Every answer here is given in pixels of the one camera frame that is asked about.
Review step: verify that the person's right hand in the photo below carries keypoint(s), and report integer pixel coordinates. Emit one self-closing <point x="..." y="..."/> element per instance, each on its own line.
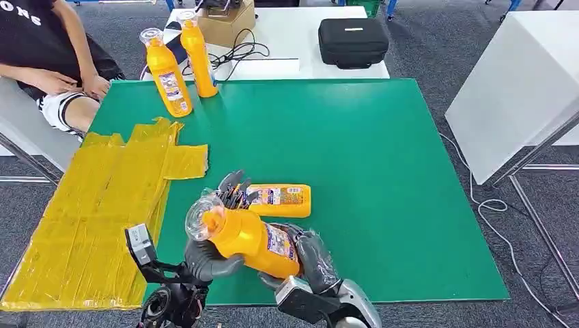
<point x="54" y="81"/>

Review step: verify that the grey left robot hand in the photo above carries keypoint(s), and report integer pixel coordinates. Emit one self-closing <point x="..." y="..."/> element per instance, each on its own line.
<point x="208" y="265"/>

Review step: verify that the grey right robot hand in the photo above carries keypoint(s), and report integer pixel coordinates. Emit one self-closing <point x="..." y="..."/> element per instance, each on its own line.
<point x="319" y="265"/>

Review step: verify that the person's left hand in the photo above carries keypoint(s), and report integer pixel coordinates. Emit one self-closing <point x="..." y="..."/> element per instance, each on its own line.
<point x="96" y="86"/>

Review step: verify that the orange drink bottle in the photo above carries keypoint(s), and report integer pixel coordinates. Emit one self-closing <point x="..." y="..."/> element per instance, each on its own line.
<point x="289" y="209"/>
<point x="167" y="68"/>
<point x="253" y="244"/>
<point x="201" y="59"/>

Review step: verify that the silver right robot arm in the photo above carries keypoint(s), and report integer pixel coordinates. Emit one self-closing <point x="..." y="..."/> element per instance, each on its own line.
<point x="357" y="303"/>

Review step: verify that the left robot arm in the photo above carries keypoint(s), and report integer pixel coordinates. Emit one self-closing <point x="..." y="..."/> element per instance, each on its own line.
<point x="174" y="303"/>

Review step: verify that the person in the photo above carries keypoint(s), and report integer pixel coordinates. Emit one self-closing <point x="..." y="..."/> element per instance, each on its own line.
<point x="31" y="40"/>

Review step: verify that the white table with metal legs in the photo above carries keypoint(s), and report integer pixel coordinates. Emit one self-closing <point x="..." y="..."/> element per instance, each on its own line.
<point x="511" y="90"/>
<point x="18" y="117"/>

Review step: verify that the dark blue tablet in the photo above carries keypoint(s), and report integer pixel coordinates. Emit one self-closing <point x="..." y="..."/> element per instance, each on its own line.
<point x="179" y="53"/>

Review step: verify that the dark phone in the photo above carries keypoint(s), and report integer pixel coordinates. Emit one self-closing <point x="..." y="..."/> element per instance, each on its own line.
<point x="171" y="26"/>

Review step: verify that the yellow plastic sheet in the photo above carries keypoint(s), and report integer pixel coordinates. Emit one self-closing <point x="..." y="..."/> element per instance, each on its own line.
<point x="90" y="226"/>

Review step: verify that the green table mat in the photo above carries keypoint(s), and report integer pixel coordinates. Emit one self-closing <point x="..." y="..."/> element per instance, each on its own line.
<point x="339" y="136"/>

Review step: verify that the brown cardboard box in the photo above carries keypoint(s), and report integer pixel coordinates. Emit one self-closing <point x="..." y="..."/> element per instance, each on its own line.
<point x="228" y="28"/>

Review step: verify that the black device on cardboard box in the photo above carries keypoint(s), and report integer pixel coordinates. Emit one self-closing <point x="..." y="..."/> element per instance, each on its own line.
<point x="219" y="5"/>

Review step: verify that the white rectangular table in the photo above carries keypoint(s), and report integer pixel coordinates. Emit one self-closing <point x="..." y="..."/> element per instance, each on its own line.
<point x="289" y="36"/>

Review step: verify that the black carrying case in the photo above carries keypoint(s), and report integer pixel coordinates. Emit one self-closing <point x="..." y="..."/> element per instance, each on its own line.
<point x="353" y="43"/>

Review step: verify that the green crate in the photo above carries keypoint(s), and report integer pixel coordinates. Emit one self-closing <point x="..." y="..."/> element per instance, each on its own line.
<point x="364" y="5"/>

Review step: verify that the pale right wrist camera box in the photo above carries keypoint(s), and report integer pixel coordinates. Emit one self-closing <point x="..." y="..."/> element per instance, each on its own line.
<point x="296" y="296"/>

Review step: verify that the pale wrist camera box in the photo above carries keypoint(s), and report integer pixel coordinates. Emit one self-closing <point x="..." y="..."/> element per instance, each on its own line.
<point x="140" y="244"/>
<point x="296" y="296"/>

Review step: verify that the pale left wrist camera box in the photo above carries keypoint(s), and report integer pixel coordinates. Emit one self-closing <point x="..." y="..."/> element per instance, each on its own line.
<point x="140" y="244"/>

